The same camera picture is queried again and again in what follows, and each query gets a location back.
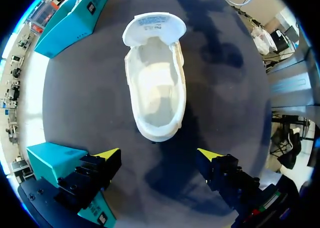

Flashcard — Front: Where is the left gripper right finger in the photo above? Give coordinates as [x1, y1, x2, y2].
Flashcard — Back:
[196, 148, 261, 210]

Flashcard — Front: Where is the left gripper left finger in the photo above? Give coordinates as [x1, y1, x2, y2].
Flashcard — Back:
[53, 147, 123, 212]

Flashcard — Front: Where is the white shoe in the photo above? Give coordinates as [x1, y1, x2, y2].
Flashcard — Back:
[122, 12, 187, 142]

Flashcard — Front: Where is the teal box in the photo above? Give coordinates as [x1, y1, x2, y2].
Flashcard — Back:
[34, 0, 111, 59]
[26, 142, 117, 228]

